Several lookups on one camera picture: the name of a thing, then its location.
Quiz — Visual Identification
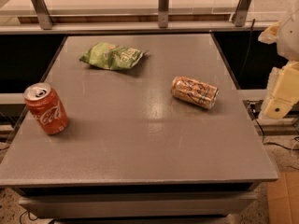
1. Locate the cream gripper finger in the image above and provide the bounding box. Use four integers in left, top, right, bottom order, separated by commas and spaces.
258, 21, 281, 44
259, 61, 299, 119

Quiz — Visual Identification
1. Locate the orange patterned soda can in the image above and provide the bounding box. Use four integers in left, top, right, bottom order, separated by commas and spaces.
171, 77, 219, 109

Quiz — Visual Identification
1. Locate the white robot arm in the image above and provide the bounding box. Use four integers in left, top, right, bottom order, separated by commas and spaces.
258, 1, 299, 119

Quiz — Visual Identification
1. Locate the red Coca-Cola can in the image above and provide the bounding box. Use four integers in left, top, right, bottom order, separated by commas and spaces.
23, 83, 68, 135

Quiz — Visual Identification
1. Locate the brown cardboard box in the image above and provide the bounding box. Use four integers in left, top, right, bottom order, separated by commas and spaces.
267, 172, 299, 224

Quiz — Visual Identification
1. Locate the grey table drawer base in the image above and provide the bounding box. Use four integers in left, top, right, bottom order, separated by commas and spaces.
20, 191, 256, 219

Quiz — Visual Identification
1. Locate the green chip bag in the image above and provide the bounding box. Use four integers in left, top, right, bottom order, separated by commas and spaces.
79, 42, 144, 70

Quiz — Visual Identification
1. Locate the black hanging cable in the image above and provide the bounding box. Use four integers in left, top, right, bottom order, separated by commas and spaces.
238, 18, 256, 79

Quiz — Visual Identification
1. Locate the grey metal railing frame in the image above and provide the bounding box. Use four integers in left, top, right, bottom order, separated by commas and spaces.
0, 0, 277, 35

